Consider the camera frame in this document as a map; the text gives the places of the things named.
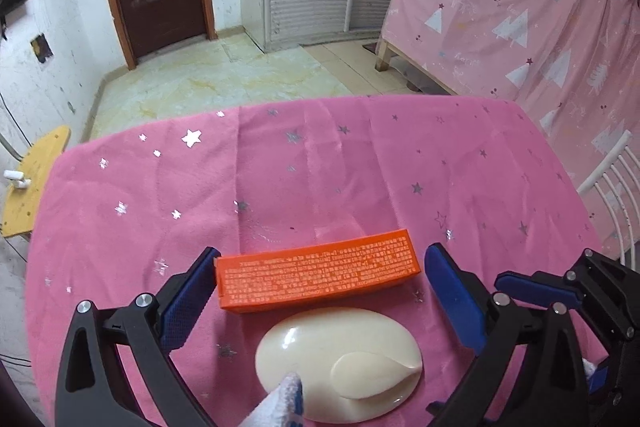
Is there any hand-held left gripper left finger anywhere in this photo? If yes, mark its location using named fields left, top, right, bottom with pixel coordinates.
left=54, top=247, right=222, bottom=427

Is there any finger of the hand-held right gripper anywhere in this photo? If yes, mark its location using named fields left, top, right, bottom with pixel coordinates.
left=586, top=364, right=610, bottom=397
left=494, top=271, right=586, bottom=310

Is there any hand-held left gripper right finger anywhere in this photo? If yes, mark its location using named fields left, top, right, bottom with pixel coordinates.
left=424, top=243, right=591, bottom=427

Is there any orange cardboard box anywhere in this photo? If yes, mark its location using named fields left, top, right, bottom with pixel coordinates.
left=215, top=229, right=421, bottom=314

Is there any cream oval plastic dish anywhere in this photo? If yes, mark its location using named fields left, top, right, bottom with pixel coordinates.
left=255, top=307, right=424, bottom=424

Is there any pink star tablecloth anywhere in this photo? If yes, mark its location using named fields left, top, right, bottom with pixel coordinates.
left=25, top=97, right=604, bottom=427

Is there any yellow wooden seat chair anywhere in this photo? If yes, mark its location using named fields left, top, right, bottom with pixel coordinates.
left=0, top=124, right=72, bottom=241

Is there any pink tree print curtain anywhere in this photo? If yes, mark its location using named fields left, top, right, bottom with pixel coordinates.
left=380, top=0, right=640, bottom=260

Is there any wooden bed frame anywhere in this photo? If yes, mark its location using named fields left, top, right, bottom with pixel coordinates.
left=373, top=0, right=640, bottom=98

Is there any open wall socket box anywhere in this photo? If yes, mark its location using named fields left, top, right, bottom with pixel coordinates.
left=29, top=34, right=55, bottom=63

